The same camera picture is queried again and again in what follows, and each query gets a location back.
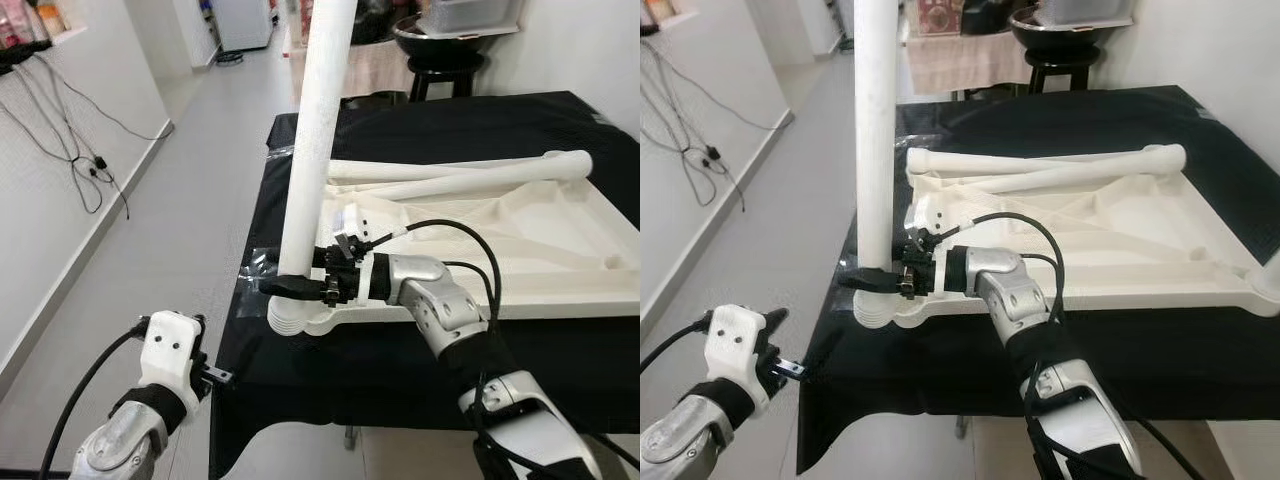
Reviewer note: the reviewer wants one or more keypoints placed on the white plastic table leg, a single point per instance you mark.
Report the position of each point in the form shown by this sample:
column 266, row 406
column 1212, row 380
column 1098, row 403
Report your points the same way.
column 1020, row 183
column 1268, row 288
column 430, row 188
column 320, row 120
column 1020, row 160
column 440, row 166
column 877, row 120

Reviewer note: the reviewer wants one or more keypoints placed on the black power strip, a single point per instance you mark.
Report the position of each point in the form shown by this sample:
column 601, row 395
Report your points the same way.
column 20, row 58

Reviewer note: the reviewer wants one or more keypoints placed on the red printed box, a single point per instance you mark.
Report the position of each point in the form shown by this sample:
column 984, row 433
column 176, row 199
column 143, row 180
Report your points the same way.
column 940, row 15

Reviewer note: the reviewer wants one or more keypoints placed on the black wok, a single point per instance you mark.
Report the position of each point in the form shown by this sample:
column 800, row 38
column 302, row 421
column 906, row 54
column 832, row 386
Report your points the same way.
column 1050, row 35
column 430, row 45

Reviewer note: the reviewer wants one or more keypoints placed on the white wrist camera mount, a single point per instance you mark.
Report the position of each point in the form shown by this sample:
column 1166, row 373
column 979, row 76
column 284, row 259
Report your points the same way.
column 170, row 345
column 735, row 340
column 925, row 215
column 350, row 220

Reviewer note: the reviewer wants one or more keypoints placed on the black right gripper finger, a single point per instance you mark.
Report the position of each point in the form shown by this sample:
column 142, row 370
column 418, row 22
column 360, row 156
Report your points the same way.
column 872, row 280
column 292, row 286

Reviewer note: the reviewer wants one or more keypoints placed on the black bag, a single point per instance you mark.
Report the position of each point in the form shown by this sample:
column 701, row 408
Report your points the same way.
column 375, row 20
column 985, row 15

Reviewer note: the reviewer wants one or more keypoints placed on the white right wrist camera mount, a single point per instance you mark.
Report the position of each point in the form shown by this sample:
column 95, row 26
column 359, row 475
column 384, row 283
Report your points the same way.
column 925, row 215
column 350, row 220

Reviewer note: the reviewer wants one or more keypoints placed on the black tablecloth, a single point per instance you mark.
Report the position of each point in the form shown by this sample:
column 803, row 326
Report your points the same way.
column 450, row 120
column 1050, row 115

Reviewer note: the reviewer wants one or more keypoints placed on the clear plastic bag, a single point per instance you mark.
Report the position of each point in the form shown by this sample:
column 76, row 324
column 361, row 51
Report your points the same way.
column 280, row 150
column 918, row 144

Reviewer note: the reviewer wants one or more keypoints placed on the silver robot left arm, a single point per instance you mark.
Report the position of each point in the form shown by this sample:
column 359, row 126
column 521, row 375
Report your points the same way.
column 690, row 445
column 120, row 450

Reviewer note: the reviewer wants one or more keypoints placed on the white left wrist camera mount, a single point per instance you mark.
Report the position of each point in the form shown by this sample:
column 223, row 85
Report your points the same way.
column 735, row 340
column 170, row 345

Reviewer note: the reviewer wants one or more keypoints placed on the clear plastic storage box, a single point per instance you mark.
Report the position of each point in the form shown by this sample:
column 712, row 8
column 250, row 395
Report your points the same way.
column 470, row 15
column 1085, row 12

